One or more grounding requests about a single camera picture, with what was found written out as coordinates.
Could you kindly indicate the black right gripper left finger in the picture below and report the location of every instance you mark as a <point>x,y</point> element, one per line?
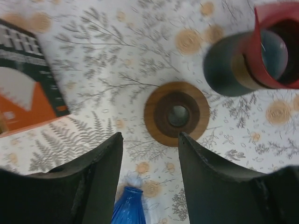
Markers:
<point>81,191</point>

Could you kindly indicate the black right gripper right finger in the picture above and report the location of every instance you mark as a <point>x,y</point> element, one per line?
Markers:
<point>218,191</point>

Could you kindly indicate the blue glass dripper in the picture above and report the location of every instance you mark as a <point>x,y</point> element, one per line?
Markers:
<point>128,209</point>

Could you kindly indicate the orange coffee filter box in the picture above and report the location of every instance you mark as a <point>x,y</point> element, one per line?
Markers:
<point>29,94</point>

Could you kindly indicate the floral table mat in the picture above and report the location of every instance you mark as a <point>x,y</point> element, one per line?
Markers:
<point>108,56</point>

